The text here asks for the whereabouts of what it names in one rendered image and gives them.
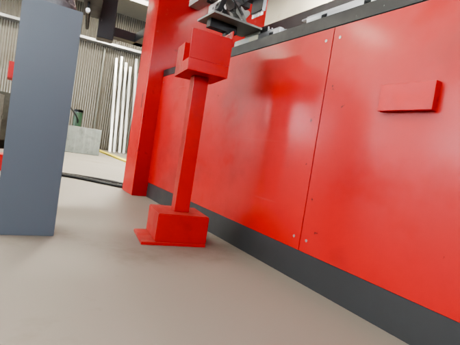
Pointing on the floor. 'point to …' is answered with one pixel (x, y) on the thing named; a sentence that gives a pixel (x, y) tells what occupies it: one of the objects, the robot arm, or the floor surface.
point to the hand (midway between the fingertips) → (240, 25)
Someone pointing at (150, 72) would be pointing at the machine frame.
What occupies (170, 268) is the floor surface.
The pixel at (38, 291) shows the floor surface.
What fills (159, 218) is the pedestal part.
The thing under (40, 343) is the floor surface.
